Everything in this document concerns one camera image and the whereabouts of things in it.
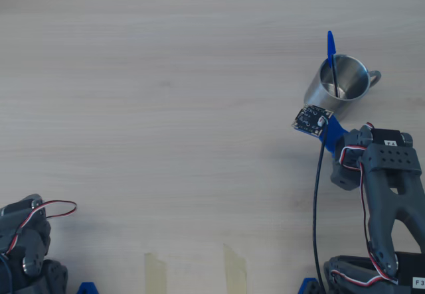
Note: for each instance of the silver metal cup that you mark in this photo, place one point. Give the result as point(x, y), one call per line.
point(320, 98)

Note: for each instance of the blue ballpoint pen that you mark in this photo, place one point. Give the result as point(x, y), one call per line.
point(331, 46)

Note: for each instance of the yellow masking tape strip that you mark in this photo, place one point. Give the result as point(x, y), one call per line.
point(155, 274)
point(234, 274)

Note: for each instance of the dark grey arm without camera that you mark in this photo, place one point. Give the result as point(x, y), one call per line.
point(50, 277)

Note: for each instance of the blue camera mount bracket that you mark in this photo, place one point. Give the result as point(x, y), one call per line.
point(333, 134)

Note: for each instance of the dark grey arm with camera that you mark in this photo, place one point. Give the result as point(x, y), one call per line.
point(391, 188)

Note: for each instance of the small camera circuit board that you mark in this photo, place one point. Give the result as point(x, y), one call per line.
point(310, 119)

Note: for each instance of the wide blue arm base plate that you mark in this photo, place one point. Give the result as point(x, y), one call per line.
point(88, 289)

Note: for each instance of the small blue arm base plate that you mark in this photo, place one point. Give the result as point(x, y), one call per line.
point(307, 287)

